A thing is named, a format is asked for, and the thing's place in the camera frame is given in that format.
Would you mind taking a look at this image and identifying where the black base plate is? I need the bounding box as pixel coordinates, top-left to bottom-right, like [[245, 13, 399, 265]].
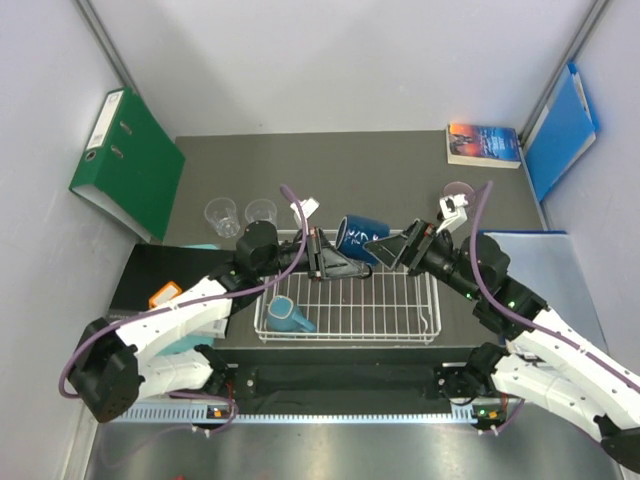
[[186, 346, 473, 414]]

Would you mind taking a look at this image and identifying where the white cable duct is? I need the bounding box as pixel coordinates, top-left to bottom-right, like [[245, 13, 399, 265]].
[[113, 401, 478, 425]]

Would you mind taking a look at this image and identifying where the clear faceted glass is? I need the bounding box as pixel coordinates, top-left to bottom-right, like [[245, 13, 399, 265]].
[[204, 197, 240, 238], [244, 199, 278, 226]]

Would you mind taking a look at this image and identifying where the green ring binder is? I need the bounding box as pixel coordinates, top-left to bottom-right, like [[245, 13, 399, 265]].
[[69, 88, 185, 242]]

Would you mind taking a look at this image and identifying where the paperback book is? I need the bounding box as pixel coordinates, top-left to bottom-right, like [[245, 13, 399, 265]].
[[445, 124, 522, 169]]

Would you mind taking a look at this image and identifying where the pink mug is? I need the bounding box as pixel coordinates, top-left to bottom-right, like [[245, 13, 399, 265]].
[[442, 181, 475, 206]]

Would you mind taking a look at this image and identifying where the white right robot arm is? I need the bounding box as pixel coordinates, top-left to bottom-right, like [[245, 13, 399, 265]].
[[365, 220, 639, 472]]

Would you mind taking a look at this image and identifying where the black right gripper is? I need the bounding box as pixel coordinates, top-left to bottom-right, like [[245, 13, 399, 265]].
[[363, 218, 481, 301]]

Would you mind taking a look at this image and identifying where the orange key tag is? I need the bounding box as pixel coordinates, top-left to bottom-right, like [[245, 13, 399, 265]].
[[148, 281, 182, 309]]

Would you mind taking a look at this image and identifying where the black book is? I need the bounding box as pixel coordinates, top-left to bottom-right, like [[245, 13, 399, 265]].
[[106, 244, 233, 322]]

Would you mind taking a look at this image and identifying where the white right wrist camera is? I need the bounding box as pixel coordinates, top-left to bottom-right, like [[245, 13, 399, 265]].
[[437, 194, 469, 233]]

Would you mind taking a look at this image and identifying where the blue folder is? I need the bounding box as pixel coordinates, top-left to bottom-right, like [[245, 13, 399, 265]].
[[524, 62, 600, 202]]

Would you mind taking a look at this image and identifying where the light blue mug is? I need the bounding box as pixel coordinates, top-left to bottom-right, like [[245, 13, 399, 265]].
[[266, 295, 316, 333]]

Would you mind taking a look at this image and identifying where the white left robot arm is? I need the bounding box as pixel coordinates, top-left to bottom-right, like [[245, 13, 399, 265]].
[[62, 221, 372, 423]]

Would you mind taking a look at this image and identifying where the dark blue mug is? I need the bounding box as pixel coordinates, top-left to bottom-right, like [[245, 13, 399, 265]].
[[335, 214, 391, 269]]

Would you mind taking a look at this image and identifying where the white wire dish rack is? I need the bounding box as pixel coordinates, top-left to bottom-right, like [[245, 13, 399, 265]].
[[253, 265, 442, 345]]

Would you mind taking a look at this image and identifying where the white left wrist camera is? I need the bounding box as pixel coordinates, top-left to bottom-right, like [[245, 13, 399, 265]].
[[290, 197, 320, 229]]

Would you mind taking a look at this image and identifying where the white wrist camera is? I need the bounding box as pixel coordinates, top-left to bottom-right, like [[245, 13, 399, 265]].
[[437, 194, 469, 233], [290, 197, 320, 229]]

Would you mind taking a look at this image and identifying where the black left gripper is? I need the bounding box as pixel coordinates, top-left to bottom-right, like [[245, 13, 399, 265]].
[[257, 227, 362, 282]]

